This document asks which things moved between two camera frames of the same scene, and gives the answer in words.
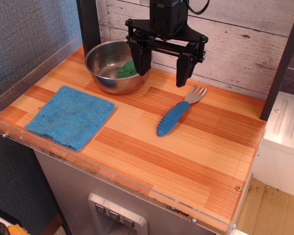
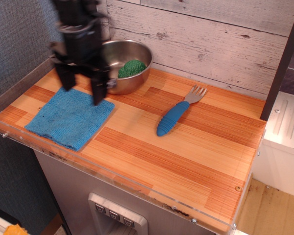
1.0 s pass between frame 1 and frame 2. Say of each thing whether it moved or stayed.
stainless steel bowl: stayed
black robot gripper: moved
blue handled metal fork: stayed
